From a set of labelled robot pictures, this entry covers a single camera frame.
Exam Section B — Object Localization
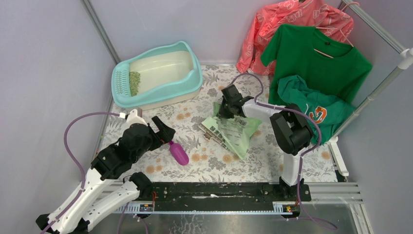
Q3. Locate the purple litter scoop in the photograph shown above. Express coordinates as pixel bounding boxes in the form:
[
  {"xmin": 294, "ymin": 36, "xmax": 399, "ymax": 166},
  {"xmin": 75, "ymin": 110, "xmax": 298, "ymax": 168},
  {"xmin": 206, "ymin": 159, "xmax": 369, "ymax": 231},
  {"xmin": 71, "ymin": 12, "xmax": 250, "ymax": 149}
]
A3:
[{"xmin": 169, "ymin": 141, "xmax": 189, "ymax": 166}]

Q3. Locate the green cat litter bag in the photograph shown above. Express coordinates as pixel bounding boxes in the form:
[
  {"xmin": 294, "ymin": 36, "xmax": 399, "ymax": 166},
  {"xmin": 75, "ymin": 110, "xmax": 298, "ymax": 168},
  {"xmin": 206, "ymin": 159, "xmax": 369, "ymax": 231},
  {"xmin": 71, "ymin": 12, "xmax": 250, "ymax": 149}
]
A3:
[{"xmin": 199, "ymin": 102, "xmax": 262, "ymax": 159}]

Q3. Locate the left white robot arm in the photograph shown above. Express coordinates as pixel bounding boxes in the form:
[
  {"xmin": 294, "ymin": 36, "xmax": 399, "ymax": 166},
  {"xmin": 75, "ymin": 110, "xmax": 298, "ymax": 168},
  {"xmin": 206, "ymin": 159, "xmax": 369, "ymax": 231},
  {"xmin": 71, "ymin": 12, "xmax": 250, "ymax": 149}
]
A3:
[{"xmin": 36, "ymin": 109, "xmax": 176, "ymax": 234}]

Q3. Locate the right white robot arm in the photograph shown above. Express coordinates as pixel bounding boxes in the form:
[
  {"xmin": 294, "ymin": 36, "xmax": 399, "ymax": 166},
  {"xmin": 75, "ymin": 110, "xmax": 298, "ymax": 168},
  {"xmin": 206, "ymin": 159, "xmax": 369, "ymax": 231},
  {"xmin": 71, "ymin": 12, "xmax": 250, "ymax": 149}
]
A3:
[{"xmin": 218, "ymin": 84, "xmax": 313, "ymax": 201}]

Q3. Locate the teal cat litter box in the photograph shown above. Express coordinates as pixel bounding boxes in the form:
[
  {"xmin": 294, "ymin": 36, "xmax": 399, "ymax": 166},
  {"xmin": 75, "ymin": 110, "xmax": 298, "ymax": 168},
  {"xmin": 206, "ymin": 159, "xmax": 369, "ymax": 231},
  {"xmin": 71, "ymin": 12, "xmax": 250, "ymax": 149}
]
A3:
[{"xmin": 112, "ymin": 41, "xmax": 203, "ymax": 110}]

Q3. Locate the green litter pile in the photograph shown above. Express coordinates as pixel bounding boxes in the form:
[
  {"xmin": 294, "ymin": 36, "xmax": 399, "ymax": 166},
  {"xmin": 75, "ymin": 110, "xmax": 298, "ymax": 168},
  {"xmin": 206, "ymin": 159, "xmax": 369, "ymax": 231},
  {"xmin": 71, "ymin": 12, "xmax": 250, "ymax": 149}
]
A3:
[{"xmin": 129, "ymin": 71, "xmax": 141, "ymax": 97}]

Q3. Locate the floral patterned mat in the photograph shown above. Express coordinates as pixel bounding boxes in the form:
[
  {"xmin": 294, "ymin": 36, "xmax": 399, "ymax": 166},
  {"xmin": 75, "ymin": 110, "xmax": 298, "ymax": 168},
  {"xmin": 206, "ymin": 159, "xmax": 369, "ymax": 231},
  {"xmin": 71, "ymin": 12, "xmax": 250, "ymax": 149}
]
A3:
[{"xmin": 94, "ymin": 64, "xmax": 338, "ymax": 183}]

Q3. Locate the pink patterned garment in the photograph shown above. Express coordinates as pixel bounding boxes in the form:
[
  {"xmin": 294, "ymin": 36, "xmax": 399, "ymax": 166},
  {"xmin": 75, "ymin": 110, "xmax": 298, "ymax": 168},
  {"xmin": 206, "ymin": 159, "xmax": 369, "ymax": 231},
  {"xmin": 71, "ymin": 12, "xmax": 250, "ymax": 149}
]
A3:
[{"xmin": 236, "ymin": 0, "xmax": 354, "ymax": 75}]

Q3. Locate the green jersey with orange logo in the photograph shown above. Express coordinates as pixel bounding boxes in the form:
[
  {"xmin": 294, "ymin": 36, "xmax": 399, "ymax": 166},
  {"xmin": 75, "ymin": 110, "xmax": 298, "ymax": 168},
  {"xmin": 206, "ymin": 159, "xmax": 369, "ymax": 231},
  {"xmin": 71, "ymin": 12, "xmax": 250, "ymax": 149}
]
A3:
[{"xmin": 277, "ymin": 75, "xmax": 355, "ymax": 144}]

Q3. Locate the green t-shirt on hanger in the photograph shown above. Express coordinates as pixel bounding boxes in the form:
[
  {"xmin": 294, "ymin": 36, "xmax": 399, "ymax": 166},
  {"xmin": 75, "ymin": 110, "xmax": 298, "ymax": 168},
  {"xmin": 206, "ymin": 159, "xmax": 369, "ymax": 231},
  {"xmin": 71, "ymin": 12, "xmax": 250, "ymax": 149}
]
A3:
[{"xmin": 260, "ymin": 24, "xmax": 372, "ymax": 105}]

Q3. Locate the pink clothes hanger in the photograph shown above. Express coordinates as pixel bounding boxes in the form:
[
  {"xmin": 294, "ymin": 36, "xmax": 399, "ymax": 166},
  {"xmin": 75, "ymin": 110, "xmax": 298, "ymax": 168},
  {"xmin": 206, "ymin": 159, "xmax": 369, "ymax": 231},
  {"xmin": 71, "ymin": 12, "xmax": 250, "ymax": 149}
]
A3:
[{"xmin": 313, "ymin": 1, "xmax": 360, "ymax": 59}]

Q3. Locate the metal clothes rack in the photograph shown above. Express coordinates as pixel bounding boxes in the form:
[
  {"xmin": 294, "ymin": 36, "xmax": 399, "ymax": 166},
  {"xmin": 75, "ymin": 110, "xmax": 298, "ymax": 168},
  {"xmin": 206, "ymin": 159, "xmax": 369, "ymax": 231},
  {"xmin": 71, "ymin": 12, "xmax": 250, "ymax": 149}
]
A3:
[{"xmin": 333, "ymin": 0, "xmax": 413, "ymax": 182}]

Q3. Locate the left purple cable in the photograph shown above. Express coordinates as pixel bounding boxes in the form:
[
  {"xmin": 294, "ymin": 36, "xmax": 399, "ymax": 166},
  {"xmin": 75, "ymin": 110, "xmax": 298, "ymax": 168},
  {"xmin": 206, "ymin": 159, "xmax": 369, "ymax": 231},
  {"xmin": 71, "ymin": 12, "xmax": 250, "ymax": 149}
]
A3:
[{"xmin": 40, "ymin": 111, "xmax": 127, "ymax": 234}]

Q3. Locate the purple cable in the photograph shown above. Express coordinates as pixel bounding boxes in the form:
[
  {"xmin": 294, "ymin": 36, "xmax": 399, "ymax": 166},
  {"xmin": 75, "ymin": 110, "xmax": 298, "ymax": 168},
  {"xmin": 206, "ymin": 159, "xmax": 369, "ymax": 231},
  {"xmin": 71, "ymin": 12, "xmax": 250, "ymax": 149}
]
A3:
[
  {"xmin": 230, "ymin": 72, "xmax": 339, "ymax": 232},
  {"xmin": 40, "ymin": 111, "xmax": 127, "ymax": 234}
]

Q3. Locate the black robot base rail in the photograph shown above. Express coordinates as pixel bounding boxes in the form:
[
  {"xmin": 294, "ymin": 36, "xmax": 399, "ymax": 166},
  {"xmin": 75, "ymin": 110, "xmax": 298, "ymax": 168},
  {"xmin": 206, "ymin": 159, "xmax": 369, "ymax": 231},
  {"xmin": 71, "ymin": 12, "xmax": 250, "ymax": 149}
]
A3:
[{"xmin": 137, "ymin": 182, "xmax": 312, "ymax": 215}]

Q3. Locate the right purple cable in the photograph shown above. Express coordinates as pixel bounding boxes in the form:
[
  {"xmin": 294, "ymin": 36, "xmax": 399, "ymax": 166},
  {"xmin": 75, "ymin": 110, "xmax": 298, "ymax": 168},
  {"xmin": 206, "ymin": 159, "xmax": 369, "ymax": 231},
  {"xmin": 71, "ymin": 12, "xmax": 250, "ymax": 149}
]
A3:
[{"xmin": 230, "ymin": 72, "xmax": 339, "ymax": 232}]

